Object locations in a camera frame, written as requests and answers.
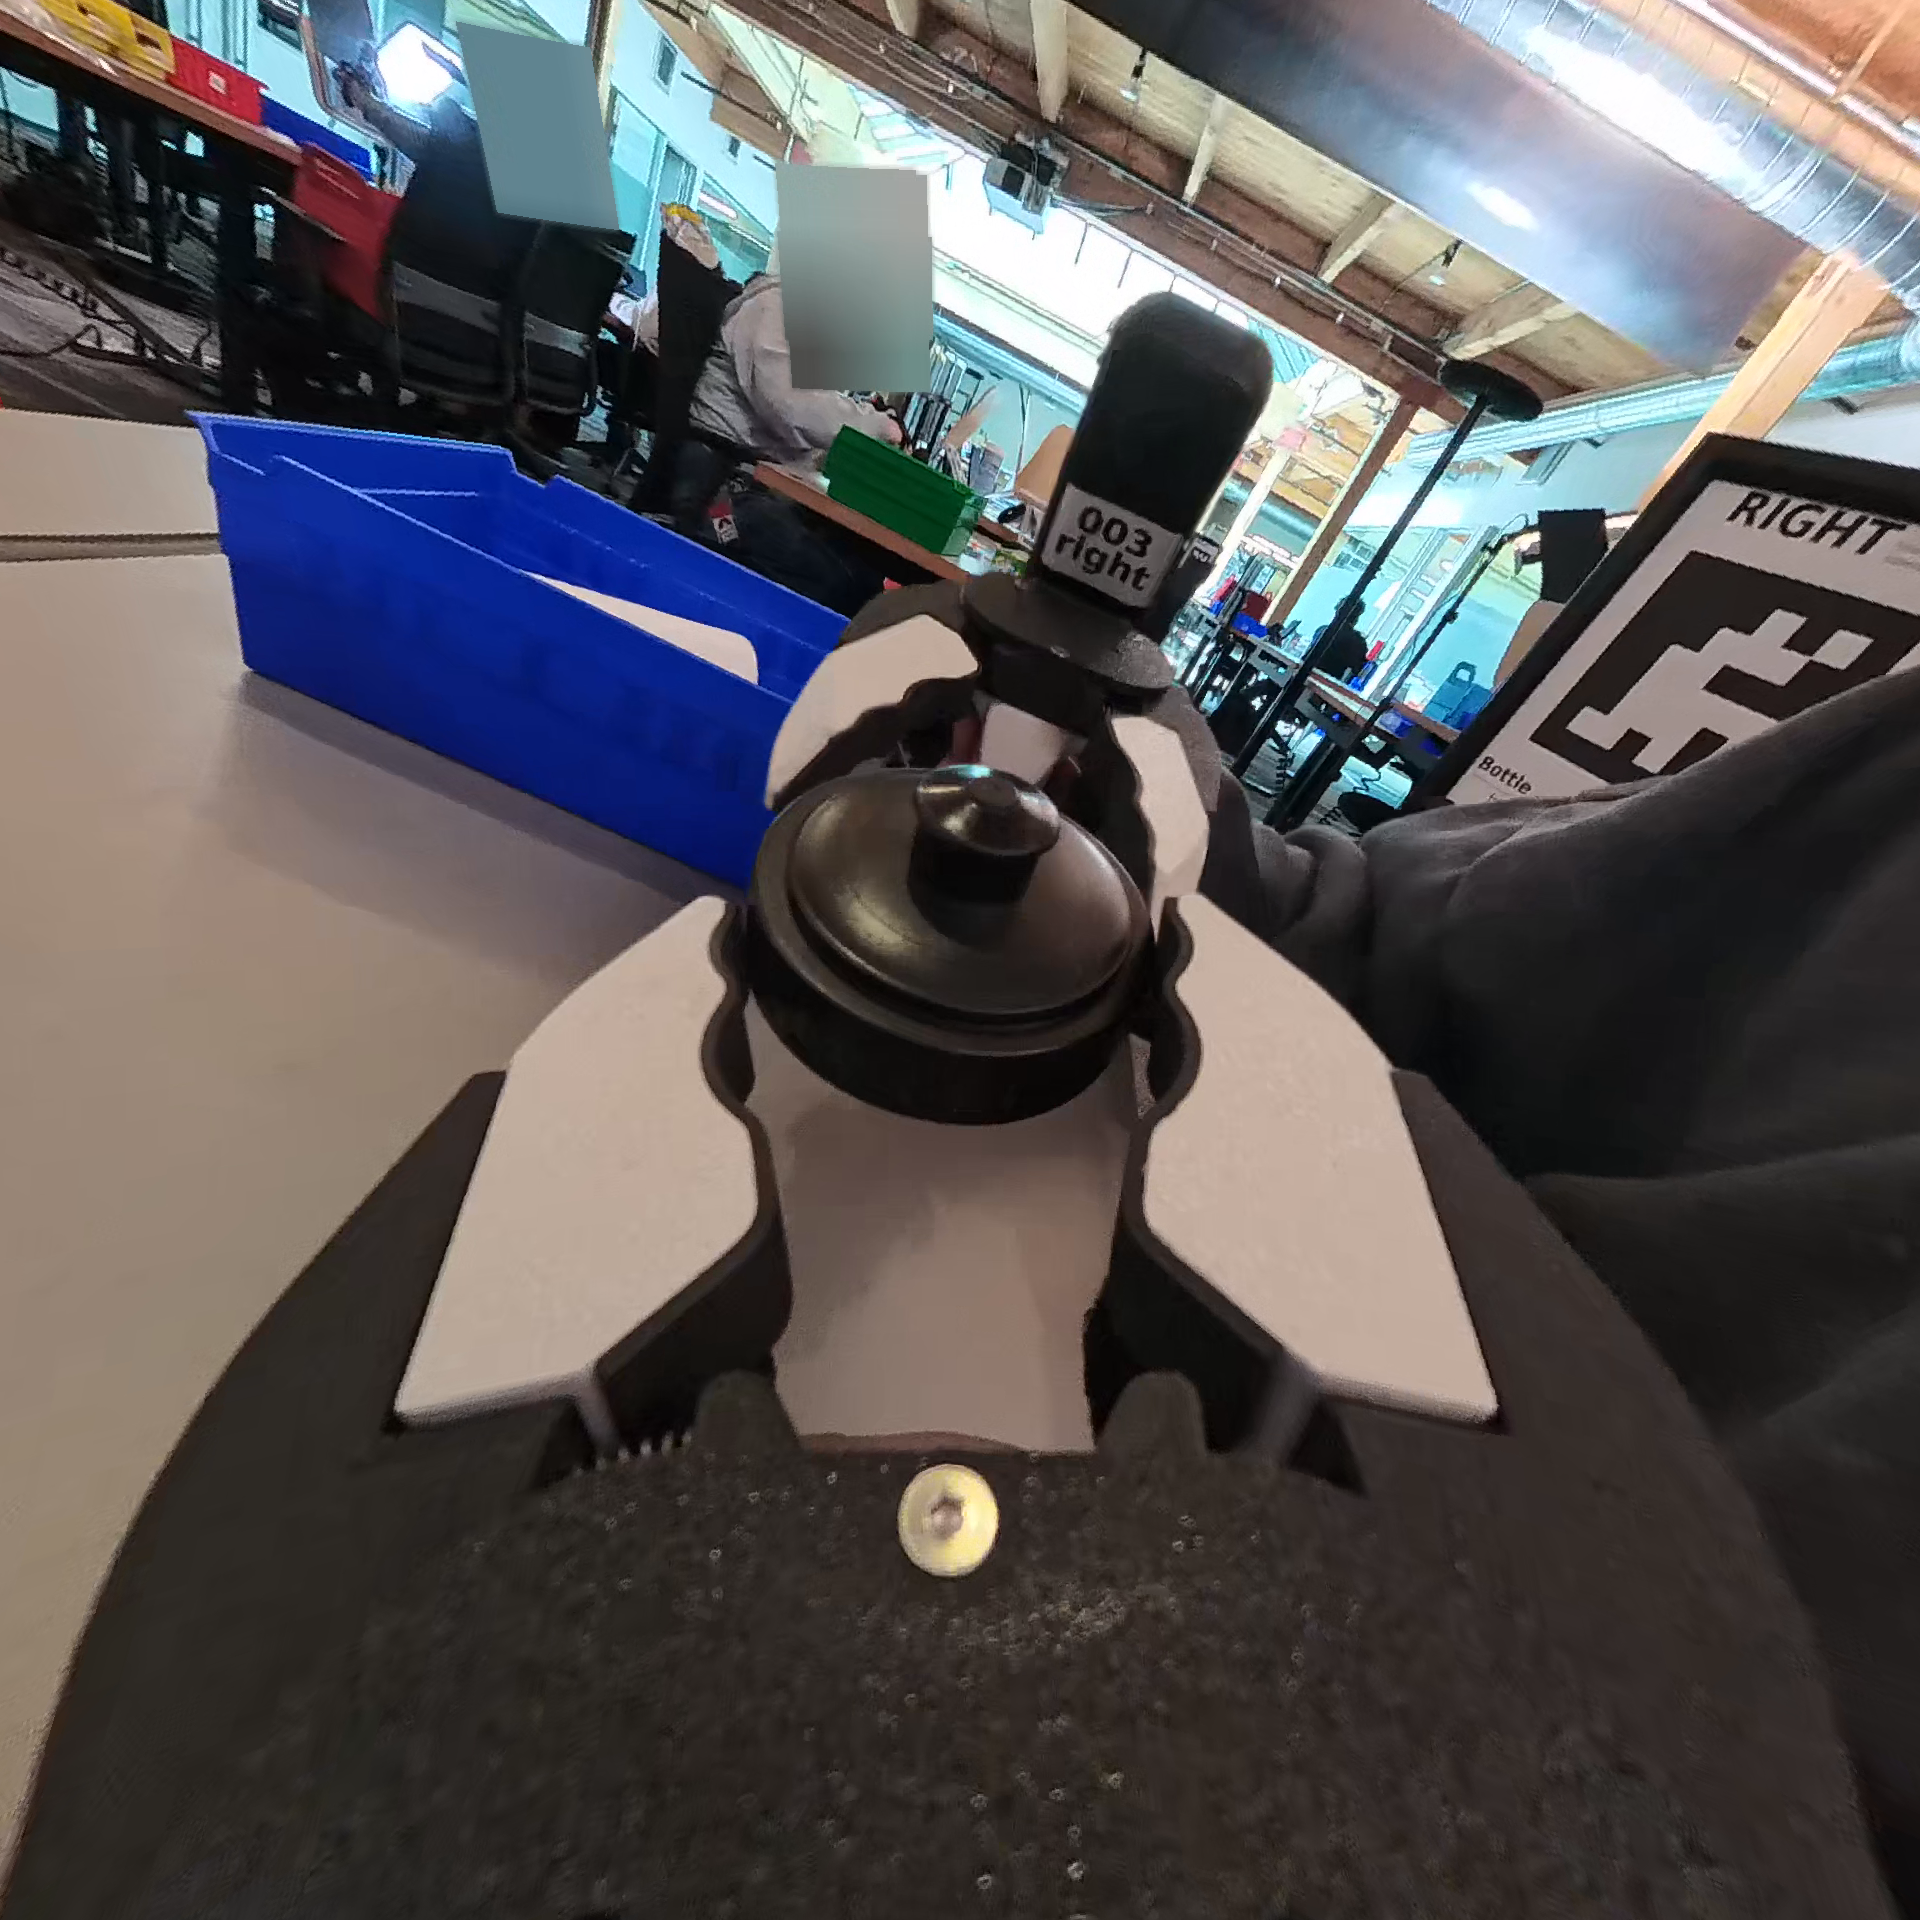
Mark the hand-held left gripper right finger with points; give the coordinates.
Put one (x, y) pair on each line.
(1305, 1201)

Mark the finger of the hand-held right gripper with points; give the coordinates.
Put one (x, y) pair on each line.
(856, 691)
(1177, 794)

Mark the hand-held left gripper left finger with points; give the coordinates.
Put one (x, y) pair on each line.
(586, 1201)

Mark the black bottle lid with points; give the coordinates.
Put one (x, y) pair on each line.
(902, 960)

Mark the blue storage bin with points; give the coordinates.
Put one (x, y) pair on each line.
(391, 601)

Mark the person's right forearm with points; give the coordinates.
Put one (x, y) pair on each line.
(1500, 931)

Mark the background wooden desk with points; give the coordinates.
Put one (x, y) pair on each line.
(840, 519)

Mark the green storage bin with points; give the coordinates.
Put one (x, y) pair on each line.
(902, 488)

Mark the ceiling projector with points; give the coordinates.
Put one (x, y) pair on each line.
(1023, 180)

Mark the black office chair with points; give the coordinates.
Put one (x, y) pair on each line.
(495, 331)

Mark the black framed marker sign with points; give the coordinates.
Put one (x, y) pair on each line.
(1725, 646)

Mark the red chair cover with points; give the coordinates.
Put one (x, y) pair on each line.
(346, 226)

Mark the small blue bin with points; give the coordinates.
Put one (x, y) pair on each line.
(317, 133)

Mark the background table with bins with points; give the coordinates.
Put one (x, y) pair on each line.
(180, 134)

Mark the small red bin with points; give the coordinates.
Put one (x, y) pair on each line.
(217, 83)

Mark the small yellow bins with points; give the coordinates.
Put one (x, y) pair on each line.
(113, 34)

